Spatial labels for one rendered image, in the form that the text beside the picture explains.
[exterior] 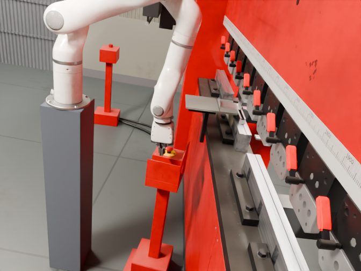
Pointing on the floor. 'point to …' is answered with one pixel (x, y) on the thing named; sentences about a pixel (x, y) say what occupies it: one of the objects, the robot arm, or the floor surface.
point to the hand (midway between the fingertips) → (161, 150)
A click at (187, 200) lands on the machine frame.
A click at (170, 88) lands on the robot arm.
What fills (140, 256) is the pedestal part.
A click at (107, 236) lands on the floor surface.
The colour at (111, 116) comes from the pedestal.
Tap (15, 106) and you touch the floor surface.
